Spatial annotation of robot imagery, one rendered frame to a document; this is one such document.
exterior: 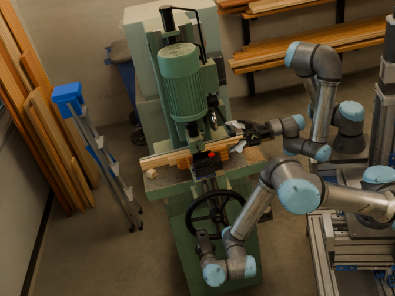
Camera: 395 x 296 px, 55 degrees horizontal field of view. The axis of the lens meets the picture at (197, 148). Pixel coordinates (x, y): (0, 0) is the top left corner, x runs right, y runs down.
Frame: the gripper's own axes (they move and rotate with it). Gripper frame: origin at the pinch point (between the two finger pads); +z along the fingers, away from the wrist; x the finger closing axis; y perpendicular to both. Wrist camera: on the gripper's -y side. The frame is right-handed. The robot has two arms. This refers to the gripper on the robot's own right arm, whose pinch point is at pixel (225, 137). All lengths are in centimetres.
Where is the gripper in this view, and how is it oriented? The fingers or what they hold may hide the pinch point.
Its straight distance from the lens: 170.7
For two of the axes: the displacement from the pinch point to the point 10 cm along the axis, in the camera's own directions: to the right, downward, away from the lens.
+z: -9.7, 2.4, -0.8
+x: 1.6, 8.3, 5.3
